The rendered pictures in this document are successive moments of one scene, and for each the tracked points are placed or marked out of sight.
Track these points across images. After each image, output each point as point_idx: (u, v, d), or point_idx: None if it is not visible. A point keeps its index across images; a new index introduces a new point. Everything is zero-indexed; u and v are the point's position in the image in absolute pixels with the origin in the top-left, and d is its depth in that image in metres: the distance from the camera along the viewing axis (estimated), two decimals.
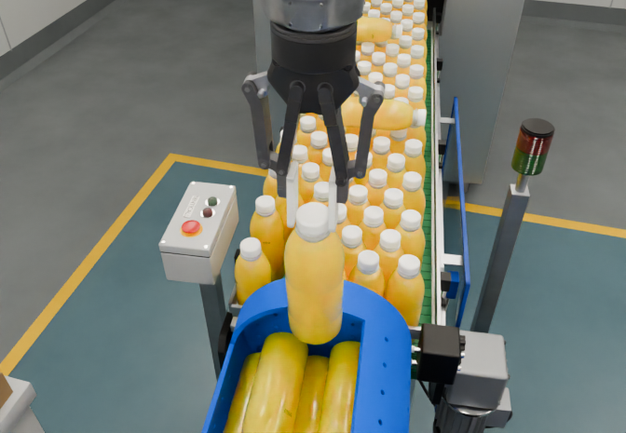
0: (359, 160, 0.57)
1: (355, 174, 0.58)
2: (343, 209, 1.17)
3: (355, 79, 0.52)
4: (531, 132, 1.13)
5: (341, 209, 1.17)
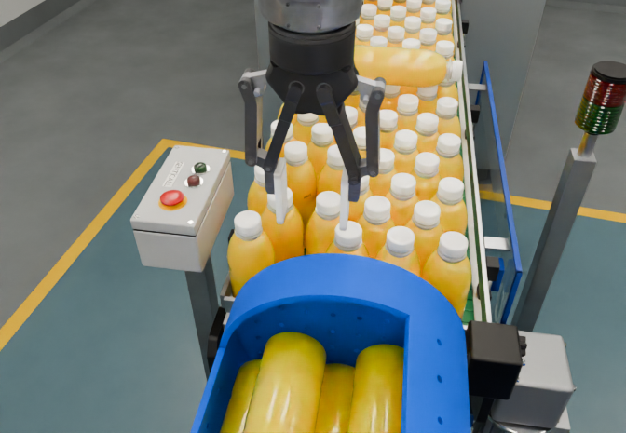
0: (370, 158, 0.57)
1: (368, 173, 0.58)
2: (365, 177, 0.93)
3: (354, 79, 0.52)
4: (606, 77, 0.88)
5: (362, 177, 0.93)
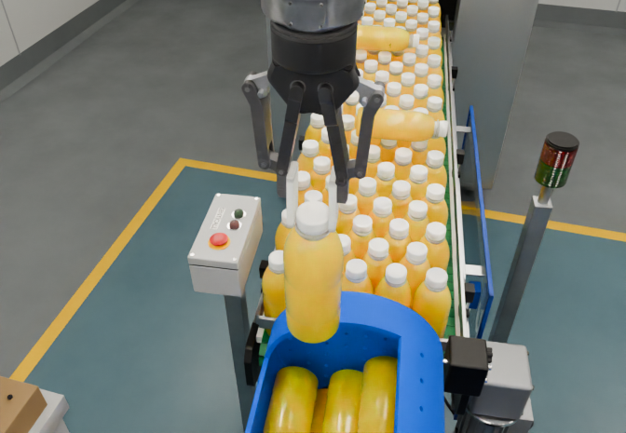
0: (359, 160, 0.57)
1: (355, 174, 0.58)
2: (369, 222, 1.18)
3: (355, 79, 0.52)
4: (556, 146, 1.14)
5: (367, 222, 1.18)
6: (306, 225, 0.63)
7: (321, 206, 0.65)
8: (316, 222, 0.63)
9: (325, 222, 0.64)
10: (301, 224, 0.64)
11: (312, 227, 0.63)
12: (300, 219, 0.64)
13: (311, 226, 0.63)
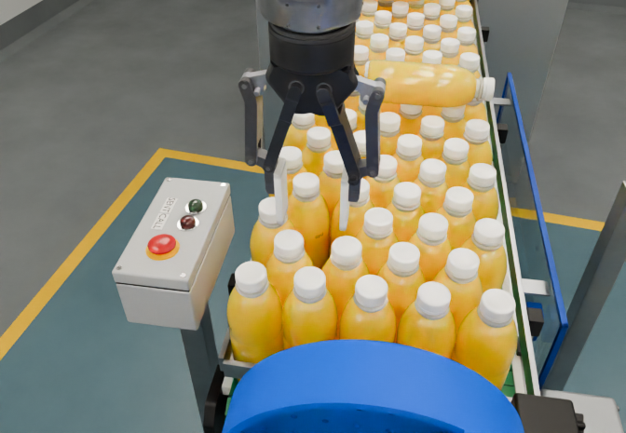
0: (369, 159, 0.57)
1: (368, 173, 0.58)
2: (387, 218, 0.79)
3: (354, 80, 0.52)
4: None
5: (385, 218, 0.79)
6: (303, 290, 0.70)
7: (317, 271, 0.72)
8: (312, 286, 0.70)
9: (320, 286, 0.70)
10: (298, 289, 0.70)
11: (308, 291, 0.70)
12: (297, 283, 0.70)
13: (307, 290, 0.70)
